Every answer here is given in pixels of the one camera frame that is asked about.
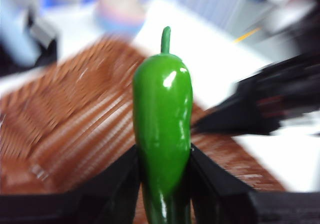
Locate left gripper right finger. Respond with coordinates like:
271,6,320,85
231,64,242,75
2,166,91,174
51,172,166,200
189,143,320,224

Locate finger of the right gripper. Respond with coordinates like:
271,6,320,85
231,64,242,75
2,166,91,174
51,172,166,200
193,101,281,134

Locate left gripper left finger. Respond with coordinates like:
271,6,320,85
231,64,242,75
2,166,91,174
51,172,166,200
0,143,142,224

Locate green cucumber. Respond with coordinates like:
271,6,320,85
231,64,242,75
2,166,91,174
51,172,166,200
132,26,194,224

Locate brown wicker basket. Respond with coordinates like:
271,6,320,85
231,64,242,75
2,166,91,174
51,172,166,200
0,37,286,224

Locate pink bowl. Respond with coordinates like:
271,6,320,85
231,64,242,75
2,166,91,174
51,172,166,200
96,6,146,22

